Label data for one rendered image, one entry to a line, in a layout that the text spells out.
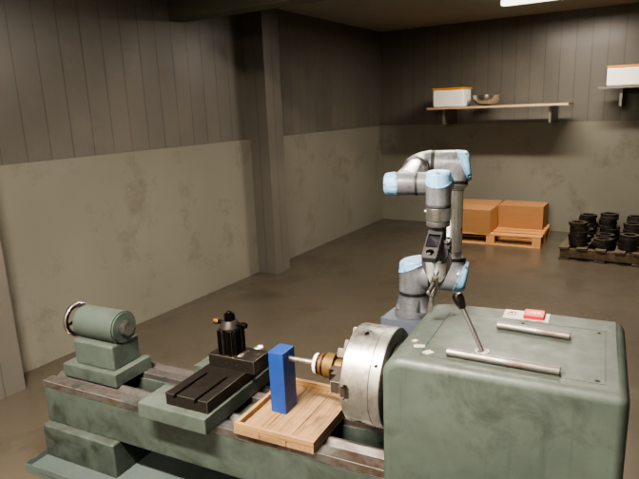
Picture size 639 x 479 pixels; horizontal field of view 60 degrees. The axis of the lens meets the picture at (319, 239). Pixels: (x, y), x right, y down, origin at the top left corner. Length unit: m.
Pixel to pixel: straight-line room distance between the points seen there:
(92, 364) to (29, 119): 2.71
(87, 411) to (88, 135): 3.06
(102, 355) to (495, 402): 1.57
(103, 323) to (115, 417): 0.37
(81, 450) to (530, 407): 1.77
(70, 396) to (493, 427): 1.67
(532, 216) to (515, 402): 6.92
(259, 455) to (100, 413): 0.74
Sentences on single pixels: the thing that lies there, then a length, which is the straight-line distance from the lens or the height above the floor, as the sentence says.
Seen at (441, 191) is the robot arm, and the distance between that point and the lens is 1.68.
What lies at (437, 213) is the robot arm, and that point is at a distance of 1.69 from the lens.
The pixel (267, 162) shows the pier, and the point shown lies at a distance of 6.50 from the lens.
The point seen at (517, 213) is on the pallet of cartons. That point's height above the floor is 0.37.
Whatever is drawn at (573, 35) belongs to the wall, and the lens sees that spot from 8.91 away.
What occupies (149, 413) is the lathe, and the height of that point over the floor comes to 0.89.
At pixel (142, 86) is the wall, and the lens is 5.52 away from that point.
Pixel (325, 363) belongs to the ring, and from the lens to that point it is 1.86.
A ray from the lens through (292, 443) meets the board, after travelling 1.88.
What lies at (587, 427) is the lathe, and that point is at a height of 1.16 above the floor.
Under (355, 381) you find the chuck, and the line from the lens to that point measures 1.70.
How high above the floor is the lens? 1.91
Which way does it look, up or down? 13 degrees down
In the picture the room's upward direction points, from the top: 2 degrees counter-clockwise
